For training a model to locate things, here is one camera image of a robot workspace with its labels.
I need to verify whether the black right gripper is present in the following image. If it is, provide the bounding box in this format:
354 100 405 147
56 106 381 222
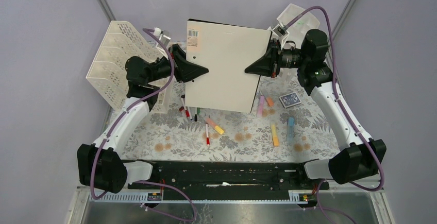
244 39 308 79

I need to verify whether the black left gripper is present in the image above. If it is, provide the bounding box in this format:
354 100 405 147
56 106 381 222
146 44 209 83

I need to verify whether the white binder folder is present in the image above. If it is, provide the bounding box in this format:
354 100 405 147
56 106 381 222
185 19 272 113

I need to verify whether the white plastic drawer organizer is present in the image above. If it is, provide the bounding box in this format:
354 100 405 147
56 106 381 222
268 4 320 76

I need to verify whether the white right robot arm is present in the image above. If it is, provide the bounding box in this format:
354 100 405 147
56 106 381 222
244 29 386 189

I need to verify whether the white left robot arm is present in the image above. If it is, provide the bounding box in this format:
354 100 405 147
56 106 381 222
77 44 209 199

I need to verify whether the blue playing card box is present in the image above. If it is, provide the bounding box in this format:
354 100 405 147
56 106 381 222
279 92 301 109

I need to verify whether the pink yellow highlighter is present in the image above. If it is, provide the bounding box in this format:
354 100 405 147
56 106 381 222
205 117 224 135

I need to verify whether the red marker pen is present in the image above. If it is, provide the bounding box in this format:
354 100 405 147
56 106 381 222
205 123 210 146

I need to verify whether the blue highlighter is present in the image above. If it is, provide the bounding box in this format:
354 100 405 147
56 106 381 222
287 117 295 143

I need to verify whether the floral patterned table mat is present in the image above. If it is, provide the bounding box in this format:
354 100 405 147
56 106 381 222
118 69 339 162

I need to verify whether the yellow orange highlighter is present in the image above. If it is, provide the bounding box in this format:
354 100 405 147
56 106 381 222
270 123 280 146

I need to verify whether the white perforated file rack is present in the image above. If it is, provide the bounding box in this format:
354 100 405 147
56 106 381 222
86 21 166 112

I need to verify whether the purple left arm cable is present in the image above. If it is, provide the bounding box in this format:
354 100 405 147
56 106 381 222
89 28 199 222

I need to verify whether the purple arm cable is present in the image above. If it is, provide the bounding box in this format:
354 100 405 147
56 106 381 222
285 6 385 224
89 28 199 222

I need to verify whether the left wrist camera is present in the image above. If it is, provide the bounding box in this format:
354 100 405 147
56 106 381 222
153 27 171 48

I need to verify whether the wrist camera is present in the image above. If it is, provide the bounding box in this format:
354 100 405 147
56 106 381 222
272 24 289 39
153 27 171 48

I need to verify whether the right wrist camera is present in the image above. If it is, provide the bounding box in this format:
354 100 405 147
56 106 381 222
272 24 289 39

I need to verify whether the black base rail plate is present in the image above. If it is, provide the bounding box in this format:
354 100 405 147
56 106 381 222
128 161 320 201

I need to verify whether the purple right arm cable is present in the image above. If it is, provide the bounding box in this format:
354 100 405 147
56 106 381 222
285 6 385 224

